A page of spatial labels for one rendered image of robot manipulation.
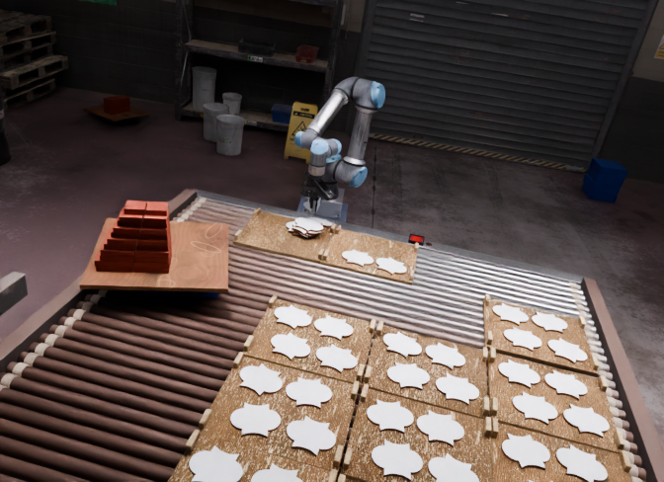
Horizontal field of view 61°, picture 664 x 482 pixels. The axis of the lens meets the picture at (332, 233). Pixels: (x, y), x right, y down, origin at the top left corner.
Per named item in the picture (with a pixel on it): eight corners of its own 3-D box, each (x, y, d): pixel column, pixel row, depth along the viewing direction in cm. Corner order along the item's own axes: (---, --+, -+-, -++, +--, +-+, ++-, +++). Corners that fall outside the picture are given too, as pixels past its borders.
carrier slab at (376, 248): (336, 230, 280) (337, 227, 280) (417, 249, 275) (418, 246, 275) (320, 264, 250) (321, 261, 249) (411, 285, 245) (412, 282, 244)
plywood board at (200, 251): (107, 221, 236) (107, 217, 235) (227, 227, 246) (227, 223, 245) (79, 288, 193) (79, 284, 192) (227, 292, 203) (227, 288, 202)
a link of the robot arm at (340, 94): (341, 67, 284) (290, 135, 264) (360, 72, 280) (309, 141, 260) (344, 85, 294) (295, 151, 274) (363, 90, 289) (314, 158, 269)
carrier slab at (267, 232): (257, 212, 285) (257, 209, 284) (335, 230, 281) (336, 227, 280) (232, 244, 254) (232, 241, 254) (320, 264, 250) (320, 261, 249)
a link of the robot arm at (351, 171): (341, 179, 304) (364, 77, 285) (366, 188, 298) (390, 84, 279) (330, 182, 294) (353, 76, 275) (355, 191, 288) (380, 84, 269)
